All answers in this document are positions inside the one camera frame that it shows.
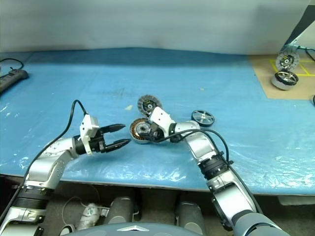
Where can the black power strip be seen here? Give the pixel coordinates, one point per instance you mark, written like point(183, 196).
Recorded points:
point(12, 78)

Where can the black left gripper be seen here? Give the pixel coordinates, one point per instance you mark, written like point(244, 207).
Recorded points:
point(98, 144)

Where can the silver spoked rotor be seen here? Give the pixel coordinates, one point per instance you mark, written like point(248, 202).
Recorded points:
point(285, 79)
point(203, 118)

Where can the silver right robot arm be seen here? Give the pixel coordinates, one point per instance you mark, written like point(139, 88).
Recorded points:
point(204, 145)

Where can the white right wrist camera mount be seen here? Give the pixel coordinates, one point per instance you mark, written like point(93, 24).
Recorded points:
point(161, 118)

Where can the blue plastic table mat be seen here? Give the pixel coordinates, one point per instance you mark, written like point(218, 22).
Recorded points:
point(172, 81)

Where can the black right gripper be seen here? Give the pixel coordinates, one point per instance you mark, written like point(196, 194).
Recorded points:
point(157, 134)

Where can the white board with black edge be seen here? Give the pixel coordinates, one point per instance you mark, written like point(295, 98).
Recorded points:
point(306, 32)

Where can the small metal bracket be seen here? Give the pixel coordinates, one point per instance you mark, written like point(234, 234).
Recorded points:
point(104, 212)

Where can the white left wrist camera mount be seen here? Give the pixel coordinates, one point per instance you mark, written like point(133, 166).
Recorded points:
point(88, 125)

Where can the silver finned motor lid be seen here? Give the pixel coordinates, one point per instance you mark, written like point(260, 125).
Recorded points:
point(147, 105)
point(287, 60)

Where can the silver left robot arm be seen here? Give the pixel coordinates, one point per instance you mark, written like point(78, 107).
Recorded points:
point(46, 162)

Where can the brown cardboard sheet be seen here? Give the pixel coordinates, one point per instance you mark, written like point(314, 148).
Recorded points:
point(262, 76)

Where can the white crumpled bag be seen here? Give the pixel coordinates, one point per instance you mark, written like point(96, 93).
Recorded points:
point(89, 217)

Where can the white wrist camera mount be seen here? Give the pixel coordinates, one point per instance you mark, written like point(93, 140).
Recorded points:
point(88, 125)
point(161, 118)

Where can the silver motor housing copper windings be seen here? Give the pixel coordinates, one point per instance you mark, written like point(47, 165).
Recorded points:
point(138, 129)

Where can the white box under table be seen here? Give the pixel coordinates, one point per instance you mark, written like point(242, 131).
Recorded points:
point(295, 200)

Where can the grey robot torso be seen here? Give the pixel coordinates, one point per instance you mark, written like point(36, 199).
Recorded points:
point(147, 229)

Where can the dark rounded grey shape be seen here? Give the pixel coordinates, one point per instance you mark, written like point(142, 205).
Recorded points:
point(189, 216)
point(121, 209)

